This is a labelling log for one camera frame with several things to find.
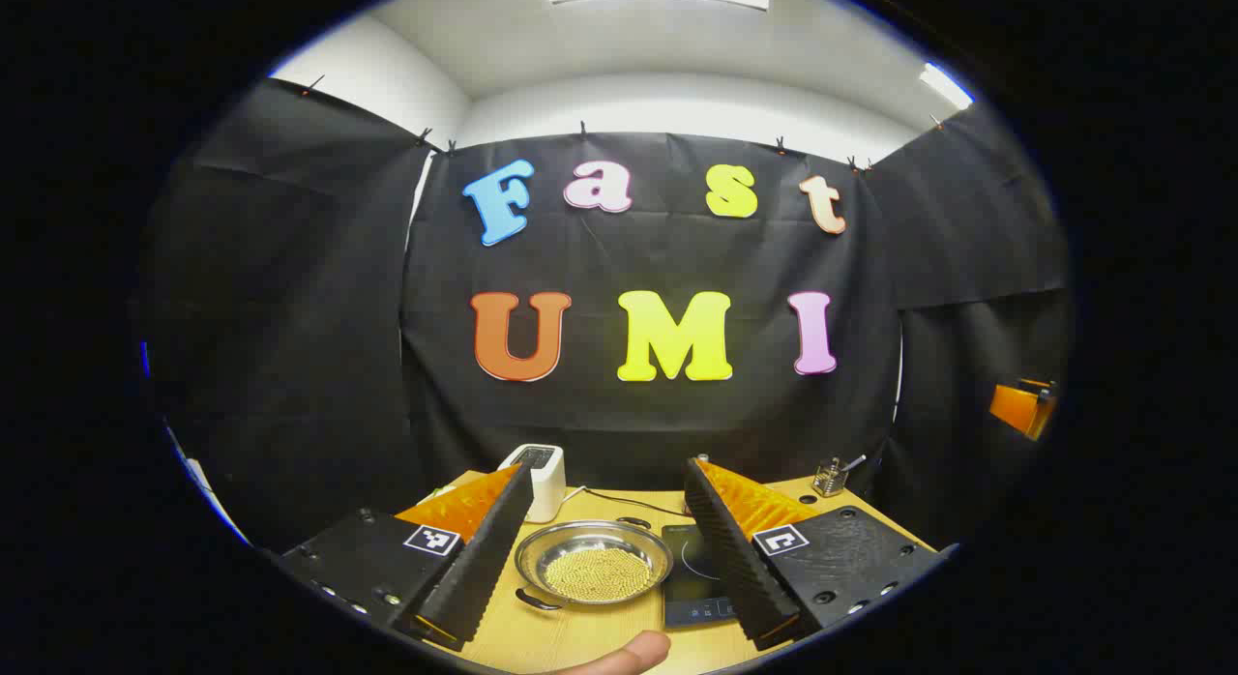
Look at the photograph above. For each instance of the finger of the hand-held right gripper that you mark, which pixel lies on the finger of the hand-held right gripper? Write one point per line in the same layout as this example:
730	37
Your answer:
1016	409

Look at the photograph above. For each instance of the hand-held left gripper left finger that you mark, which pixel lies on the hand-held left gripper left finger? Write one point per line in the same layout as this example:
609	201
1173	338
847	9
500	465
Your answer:
484	559

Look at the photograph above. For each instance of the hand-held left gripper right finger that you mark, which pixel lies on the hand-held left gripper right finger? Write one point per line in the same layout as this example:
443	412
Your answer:
730	549

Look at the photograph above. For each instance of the black induction cooktop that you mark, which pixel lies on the black induction cooktop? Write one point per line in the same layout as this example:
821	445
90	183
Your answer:
692	583

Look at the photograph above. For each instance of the stainless steel pot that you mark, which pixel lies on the stainless steel pot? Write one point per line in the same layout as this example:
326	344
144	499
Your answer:
540	554

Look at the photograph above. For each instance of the white toaster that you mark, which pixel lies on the white toaster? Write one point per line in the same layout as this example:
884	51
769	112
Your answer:
546	482

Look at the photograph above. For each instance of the pile of yellow soybeans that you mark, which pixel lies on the pile of yellow soybeans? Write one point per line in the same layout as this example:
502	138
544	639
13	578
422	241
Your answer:
598	571

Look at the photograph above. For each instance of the black backdrop cloth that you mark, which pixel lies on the black backdrop cloth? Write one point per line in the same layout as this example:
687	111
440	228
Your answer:
658	424

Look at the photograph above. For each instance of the row of black cloth clips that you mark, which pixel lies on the row of black cloth clips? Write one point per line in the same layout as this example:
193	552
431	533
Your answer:
583	130

